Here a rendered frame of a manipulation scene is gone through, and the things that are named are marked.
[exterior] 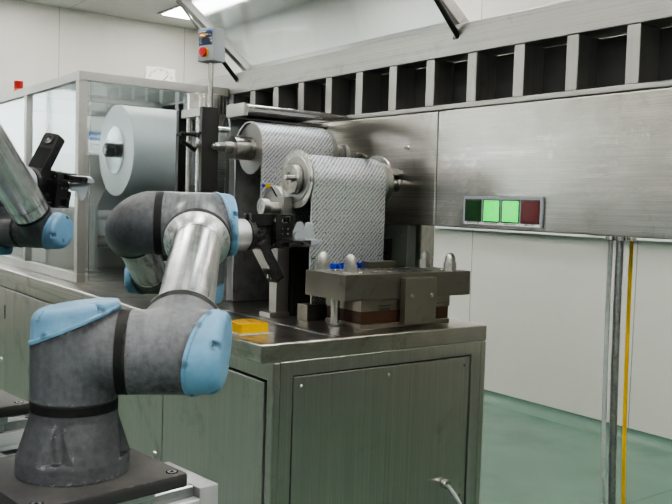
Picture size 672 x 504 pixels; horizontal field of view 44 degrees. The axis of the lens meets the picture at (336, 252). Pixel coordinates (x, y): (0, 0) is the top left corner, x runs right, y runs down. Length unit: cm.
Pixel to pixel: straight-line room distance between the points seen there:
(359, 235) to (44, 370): 117
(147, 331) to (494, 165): 115
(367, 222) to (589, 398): 288
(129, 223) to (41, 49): 621
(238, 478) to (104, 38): 631
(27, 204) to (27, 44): 593
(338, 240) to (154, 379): 106
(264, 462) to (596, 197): 90
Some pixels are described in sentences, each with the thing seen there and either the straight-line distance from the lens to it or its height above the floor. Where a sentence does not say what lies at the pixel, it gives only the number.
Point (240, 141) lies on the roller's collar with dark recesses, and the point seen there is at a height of 135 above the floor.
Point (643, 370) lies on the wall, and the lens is 462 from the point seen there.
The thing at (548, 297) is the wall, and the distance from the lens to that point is 494.
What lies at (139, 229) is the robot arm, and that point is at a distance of 150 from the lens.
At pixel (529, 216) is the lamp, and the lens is 196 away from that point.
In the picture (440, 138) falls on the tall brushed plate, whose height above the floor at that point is 137.
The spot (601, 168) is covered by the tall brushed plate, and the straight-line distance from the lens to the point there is 185.
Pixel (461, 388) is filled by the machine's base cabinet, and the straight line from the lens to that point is 209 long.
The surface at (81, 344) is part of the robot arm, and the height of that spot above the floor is 100.
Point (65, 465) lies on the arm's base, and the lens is 116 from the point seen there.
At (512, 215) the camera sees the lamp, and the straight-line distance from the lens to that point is 199.
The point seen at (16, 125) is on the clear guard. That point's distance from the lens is 360.
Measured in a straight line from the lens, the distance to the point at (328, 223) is 208.
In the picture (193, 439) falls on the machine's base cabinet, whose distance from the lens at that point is 207.
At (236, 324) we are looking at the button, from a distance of 183.
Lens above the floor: 119
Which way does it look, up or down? 3 degrees down
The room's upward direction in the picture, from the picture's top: 2 degrees clockwise
